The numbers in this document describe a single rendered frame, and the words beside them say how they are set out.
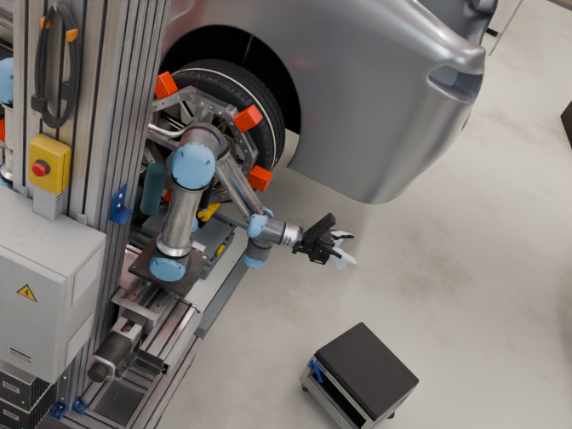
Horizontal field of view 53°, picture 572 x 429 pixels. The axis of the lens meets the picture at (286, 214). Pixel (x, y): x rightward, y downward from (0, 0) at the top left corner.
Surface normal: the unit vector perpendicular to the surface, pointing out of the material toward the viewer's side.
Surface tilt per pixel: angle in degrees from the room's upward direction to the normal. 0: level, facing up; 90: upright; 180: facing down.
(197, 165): 82
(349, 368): 0
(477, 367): 0
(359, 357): 0
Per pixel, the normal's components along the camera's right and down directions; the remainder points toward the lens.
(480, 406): 0.30, -0.72
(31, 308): -0.30, 0.55
